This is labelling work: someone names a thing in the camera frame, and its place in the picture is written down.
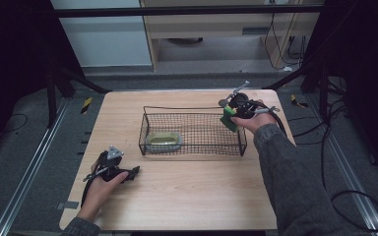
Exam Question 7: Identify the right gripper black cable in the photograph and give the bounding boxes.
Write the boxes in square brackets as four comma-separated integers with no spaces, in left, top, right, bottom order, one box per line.
[241,99,288,139]

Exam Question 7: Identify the grey table bracket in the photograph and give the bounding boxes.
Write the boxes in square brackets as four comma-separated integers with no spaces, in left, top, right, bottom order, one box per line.
[55,201,80,211]

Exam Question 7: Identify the black cables under desk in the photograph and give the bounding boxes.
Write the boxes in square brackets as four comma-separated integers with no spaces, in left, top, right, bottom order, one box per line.
[263,12,310,72]

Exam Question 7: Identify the thin black floor cable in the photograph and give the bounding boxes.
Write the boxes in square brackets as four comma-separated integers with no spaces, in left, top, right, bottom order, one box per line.
[0,112,30,135]

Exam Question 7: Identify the person's right hand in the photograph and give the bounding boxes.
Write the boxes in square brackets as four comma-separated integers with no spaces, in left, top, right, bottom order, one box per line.
[230,98,279,136]

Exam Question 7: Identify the aluminium floor rail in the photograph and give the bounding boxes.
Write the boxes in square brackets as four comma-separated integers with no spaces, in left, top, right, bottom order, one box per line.
[0,97,71,236]
[307,93,378,236]

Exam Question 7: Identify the dark curtain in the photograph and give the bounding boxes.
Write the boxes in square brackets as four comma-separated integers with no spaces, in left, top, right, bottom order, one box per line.
[0,0,84,160]
[302,0,378,183]

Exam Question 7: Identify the white cabinet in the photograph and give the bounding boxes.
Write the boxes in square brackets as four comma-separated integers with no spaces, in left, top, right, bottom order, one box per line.
[50,0,153,69]

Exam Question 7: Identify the black horizontal bar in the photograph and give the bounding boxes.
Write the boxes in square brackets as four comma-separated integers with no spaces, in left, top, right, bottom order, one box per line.
[53,5,325,19]

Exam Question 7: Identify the black metal stand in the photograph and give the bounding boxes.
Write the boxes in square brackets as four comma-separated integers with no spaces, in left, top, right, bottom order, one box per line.
[43,61,112,130]
[262,58,330,123]

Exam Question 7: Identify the green and grey soap dish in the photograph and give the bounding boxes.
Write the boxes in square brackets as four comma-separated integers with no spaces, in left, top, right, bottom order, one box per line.
[145,131,184,154]

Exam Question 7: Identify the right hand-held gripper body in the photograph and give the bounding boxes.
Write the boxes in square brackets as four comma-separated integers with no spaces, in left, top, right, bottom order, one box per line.
[226,81,264,120]

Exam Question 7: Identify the light wooden desk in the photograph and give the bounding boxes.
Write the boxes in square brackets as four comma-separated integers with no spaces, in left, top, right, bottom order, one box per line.
[139,0,323,72]

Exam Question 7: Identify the person's left hand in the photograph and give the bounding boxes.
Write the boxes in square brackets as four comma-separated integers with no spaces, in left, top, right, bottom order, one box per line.
[76,159,130,223]

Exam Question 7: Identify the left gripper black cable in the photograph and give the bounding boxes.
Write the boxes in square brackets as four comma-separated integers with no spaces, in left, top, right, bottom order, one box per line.
[80,166,110,208]

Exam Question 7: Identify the yellow and black tape strip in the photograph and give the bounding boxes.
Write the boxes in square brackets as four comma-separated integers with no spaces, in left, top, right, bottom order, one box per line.
[80,96,94,115]
[289,93,309,109]

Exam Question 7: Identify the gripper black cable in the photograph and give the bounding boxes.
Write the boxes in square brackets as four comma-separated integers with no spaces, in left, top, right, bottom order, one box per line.
[80,166,110,208]
[241,99,288,139]

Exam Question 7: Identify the green and yellow sponge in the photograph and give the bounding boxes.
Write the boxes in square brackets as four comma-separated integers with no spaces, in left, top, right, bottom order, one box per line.
[219,105,241,134]

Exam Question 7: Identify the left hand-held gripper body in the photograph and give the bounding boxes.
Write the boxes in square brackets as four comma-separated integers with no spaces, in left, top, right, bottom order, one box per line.
[93,145,128,182]

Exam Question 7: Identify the black wire mesh basket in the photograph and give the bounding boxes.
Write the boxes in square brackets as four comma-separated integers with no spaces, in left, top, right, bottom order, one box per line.
[138,105,248,157]

